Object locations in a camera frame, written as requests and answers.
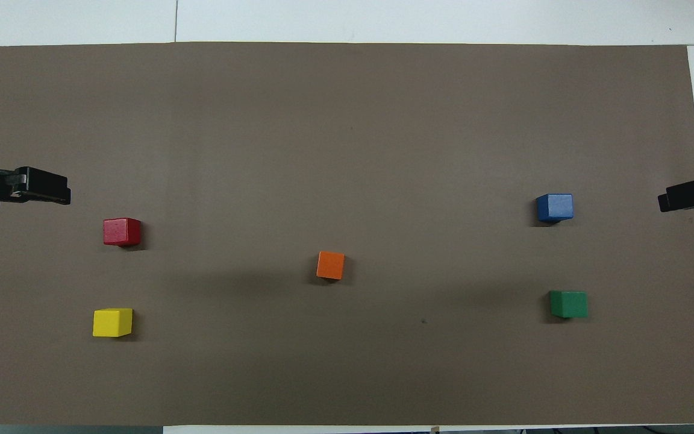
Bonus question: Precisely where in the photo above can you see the red wooden block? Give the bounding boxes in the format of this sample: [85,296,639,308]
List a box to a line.
[103,218,142,247]

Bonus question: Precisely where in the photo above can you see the blue wooden block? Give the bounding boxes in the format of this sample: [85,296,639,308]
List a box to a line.
[536,193,574,223]

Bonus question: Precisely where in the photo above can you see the yellow wooden block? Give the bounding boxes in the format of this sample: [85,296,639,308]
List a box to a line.
[93,308,133,338]

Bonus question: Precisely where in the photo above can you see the green wooden block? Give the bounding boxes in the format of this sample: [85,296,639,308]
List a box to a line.
[549,291,589,319]

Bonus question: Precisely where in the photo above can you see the orange wooden block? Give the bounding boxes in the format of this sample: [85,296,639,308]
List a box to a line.
[316,251,345,280]

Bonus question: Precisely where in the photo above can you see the brown table mat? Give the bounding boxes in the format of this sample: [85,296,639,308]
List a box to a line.
[0,41,694,427]

